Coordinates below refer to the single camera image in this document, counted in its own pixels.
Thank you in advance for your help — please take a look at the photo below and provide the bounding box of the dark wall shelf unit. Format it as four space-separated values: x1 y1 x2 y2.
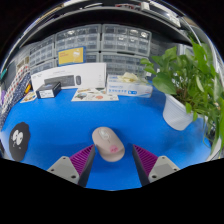
19 0 201 48

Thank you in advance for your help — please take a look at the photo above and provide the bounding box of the beige pink computer mouse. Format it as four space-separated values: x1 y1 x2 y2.
91 126 126 163

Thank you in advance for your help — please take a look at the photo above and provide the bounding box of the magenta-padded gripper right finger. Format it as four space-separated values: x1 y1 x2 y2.
131 143 181 187

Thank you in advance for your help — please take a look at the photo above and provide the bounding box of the yellow cardboard box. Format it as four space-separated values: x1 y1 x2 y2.
57 46 86 67

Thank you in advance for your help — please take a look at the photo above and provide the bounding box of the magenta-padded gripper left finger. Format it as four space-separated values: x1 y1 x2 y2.
46 143 97 188

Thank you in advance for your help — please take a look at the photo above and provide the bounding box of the white keyboard packaging box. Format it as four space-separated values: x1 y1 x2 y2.
30 62 108 92

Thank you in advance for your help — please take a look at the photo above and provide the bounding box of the small black box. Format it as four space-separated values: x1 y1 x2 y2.
35 81 63 99

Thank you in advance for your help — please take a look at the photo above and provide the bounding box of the white blue glove box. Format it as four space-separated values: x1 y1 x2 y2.
105 72 154 99

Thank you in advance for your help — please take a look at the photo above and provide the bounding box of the black mouse pad with eyes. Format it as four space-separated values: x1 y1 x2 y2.
8 121 32 163

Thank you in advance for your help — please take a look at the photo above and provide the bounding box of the patterned fabric bundle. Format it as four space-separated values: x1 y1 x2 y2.
0 64 33 131

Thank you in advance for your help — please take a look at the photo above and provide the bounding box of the green plant in white pot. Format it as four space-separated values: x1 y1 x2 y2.
139 38 224 158

